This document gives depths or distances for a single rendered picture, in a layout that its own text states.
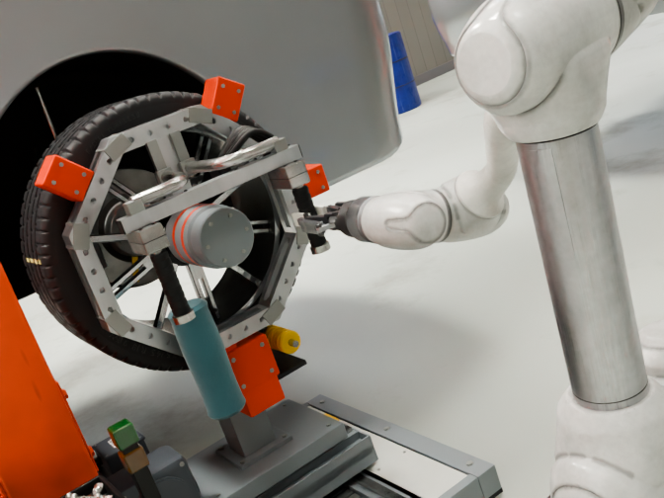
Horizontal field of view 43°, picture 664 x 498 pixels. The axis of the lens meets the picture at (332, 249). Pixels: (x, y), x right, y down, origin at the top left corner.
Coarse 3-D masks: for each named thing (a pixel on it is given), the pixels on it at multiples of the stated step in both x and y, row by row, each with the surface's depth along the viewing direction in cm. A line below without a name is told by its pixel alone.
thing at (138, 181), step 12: (132, 168) 226; (120, 180) 224; (132, 180) 226; (144, 180) 227; (156, 180) 229; (120, 192) 224; (108, 204) 223; (120, 204) 223; (108, 216) 222; (120, 216) 219; (96, 228) 221; (108, 228) 221; (108, 252) 223; (120, 252) 225; (132, 252) 222; (108, 264) 224; (120, 264) 225; (108, 276) 224; (132, 276) 227; (144, 276) 229; (156, 276) 231
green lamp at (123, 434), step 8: (120, 424) 150; (128, 424) 149; (112, 432) 148; (120, 432) 148; (128, 432) 148; (112, 440) 150; (120, 440) 148; (128, 440) 149; (136, 440) 149; (120, 448) 148
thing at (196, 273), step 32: (192, 128) 194; (128, 192) 189; (224, 192) 202; (256, 192) 211; (256, 224) 207; (256, 256) 215; (128, 288) 191; (224, 288) 220; (256, 288) 207; (160, 320) 195; (224, 320) 202
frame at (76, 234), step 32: (160, 128) 182; (224, 128) 190; (96, 160) 179; (96, 192) 175; (288, 192) 199; (288, 224) 205; (96, 256) 176; (288, 256) 200; (96, 288) 176; (288, 288) 201; (128, 320) 181; (256, 320) 197
